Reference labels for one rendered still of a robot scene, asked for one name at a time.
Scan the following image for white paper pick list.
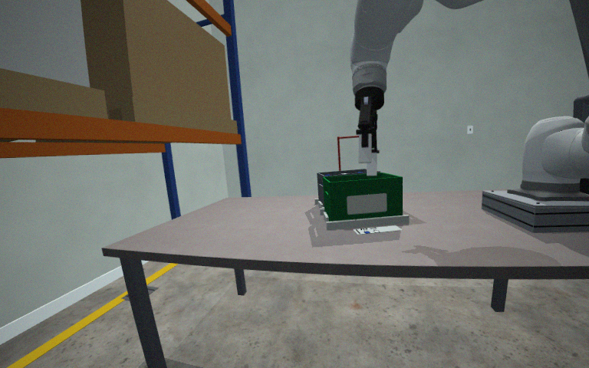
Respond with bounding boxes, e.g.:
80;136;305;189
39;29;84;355
354;225;402;235

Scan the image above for green plastic crate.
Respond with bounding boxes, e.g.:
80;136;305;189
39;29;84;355
323;172;402;222

